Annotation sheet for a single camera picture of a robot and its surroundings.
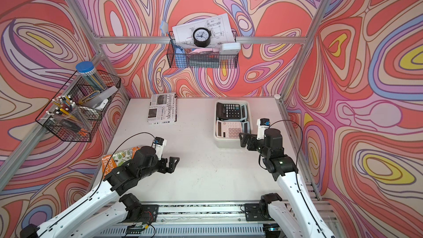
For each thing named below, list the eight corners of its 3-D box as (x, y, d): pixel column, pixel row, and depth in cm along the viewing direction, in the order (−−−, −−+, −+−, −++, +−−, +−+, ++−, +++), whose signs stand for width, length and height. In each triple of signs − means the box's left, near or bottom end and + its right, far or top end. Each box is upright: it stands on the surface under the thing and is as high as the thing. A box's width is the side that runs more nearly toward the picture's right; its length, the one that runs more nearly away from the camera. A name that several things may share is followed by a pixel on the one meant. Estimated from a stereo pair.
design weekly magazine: (149, 125, 108) (147, 120, 104) (153, 98, 124) (151, 94, 120) (176, 122, 109) (175, 117, 105) (176, 96, 125) (175, 91, 121)
